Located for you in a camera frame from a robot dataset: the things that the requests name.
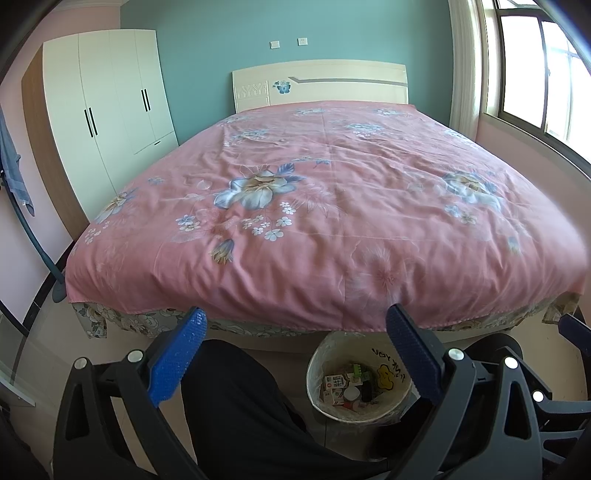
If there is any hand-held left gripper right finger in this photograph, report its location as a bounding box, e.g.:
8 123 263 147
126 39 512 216
385 302 548 480

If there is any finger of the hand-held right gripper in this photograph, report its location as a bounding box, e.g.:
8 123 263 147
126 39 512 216
558 315 591 345
531 389 591 464

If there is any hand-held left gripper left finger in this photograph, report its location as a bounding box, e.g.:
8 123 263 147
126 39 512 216
52 305 218 480

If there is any white paper trash bin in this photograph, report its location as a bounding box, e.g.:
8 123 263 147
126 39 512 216
306 330 413 422

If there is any floral bed skirt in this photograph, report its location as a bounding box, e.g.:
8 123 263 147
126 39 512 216
69 295 583 340

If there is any person's left leg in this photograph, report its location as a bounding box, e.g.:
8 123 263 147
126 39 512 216
180 339 389 480

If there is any pink floral blanket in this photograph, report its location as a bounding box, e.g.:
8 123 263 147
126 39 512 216
65 100 591 334

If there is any dark curved stand pole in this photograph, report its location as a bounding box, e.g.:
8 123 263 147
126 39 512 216
0 171 70 304

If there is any blue hanging cloth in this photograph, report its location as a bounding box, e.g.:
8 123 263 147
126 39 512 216
0 104 36 217

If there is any white wardrobe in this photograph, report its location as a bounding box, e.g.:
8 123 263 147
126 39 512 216
21 28 180 241

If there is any window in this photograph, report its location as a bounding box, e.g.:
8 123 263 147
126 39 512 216
480 0 591 162

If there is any cream bed headboard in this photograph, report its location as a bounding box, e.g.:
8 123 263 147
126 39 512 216
232 59 410 114

